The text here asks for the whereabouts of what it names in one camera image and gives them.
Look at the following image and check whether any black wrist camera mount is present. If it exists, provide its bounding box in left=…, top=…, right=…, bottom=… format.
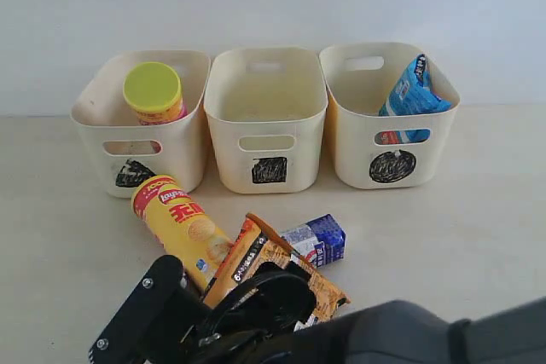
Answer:
left=88, top=255, right=211, bottom=363

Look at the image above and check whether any orange noodle packet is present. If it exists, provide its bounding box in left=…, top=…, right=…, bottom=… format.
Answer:
left=204, top=213, right=351, bottom=331

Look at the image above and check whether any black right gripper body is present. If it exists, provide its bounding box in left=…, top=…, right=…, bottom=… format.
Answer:
left=183, top=262, right=317, bottom=363

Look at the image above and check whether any cream bin square mark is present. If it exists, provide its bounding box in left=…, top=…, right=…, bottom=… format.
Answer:
left=203, top=47, right=329, bottom=194

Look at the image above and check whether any yellow Lays chips can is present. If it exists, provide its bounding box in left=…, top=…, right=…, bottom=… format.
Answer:
left=131, top=175, right=233, bottom=292

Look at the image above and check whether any white blue milk carton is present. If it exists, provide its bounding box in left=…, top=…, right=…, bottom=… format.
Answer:
left=281, top=214, right=346, bottom=268

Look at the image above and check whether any blue noodle packet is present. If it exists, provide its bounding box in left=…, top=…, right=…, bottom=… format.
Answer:
left=375, top=54, right=451, bottom=145

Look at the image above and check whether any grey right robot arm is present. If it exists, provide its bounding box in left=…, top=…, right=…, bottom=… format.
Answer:
left=180, top=263, right=545, bottom=363

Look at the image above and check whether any cream bin triangle mark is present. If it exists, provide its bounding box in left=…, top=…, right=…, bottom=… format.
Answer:
left=71, top=50, right=211, bottom=198

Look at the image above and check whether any pink chips can green lid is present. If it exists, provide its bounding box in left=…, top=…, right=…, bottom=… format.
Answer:
left=123, top=61, right=187, bottom=125

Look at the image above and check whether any cream bin circle mark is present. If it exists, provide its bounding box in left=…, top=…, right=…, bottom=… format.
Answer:
left=319, top=43, right=460, bottom=189

